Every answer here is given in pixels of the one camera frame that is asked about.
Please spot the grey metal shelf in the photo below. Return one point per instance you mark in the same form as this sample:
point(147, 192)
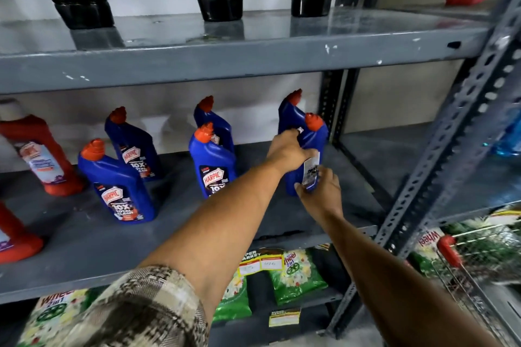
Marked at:
point(203, 62)

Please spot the small yellow price tag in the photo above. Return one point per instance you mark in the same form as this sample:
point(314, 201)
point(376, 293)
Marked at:
point(285, 317)

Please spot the grey metal rack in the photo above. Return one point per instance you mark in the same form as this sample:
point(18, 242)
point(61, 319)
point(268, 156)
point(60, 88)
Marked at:
point(407, 163)

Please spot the person's right hand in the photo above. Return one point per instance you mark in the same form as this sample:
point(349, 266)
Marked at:
point(323, 200)

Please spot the red Harpic bottle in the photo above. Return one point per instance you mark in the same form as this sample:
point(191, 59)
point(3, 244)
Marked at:
point(40, 135)
point(20, 243)

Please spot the person's left forearm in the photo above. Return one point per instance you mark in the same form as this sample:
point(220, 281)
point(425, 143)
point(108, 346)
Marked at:
point(220, 229)

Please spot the small dark price sign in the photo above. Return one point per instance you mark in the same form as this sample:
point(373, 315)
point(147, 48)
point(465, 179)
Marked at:
point(260, 263)

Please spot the person's left hand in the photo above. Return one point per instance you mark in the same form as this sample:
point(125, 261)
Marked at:
point(287, 151)

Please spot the blue Harpic bottle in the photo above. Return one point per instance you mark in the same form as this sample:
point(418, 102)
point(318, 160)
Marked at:
point(118, 184)
point(317, 137)

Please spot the green white detergent packet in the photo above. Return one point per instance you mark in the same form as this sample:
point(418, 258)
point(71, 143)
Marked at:
point(427, 243)

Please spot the row of blue cleaner bottles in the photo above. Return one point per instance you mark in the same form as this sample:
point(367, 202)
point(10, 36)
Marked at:
point(211, 163)

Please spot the person's right forearm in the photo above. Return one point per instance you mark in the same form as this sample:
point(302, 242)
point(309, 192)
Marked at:
point(386, 290)

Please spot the plaid shirt sleeve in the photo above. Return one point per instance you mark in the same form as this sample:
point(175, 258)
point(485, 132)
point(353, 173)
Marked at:
point(142, 310)

